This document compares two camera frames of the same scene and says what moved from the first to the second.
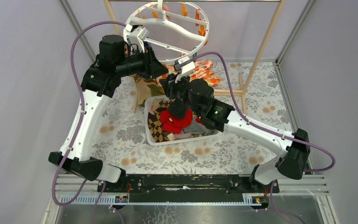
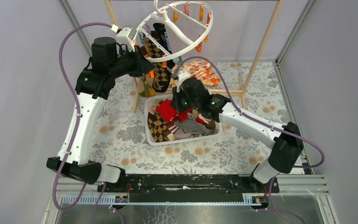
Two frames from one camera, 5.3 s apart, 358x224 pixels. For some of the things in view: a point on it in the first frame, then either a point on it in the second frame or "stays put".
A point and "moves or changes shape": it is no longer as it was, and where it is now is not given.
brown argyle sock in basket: [155, 128] stays put
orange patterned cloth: [202, 72] stays put
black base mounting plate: [188, 188] stays put
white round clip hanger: [173, 30] moves or changes shape
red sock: [173, 125] → [168, 113]
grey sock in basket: [196, 128] stays put
